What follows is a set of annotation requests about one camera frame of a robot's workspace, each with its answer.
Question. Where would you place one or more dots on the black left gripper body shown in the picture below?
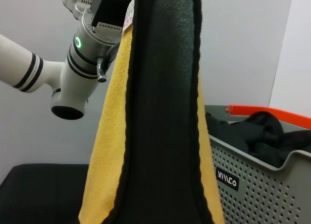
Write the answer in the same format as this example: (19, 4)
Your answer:
(109, 7)

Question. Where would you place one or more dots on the grey yellow black-trimmed towel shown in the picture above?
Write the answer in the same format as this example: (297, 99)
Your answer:
(160, 112)

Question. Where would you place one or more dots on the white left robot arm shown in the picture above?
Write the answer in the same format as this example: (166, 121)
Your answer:
(14, 61)

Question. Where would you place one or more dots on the grey perforated storage box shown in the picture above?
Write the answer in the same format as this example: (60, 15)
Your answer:
(267, 197)

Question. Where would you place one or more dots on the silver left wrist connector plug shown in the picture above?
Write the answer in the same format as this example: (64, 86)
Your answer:
(101, 71)

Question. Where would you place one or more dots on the black cloth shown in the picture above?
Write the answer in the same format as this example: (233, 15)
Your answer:
(262, 136)

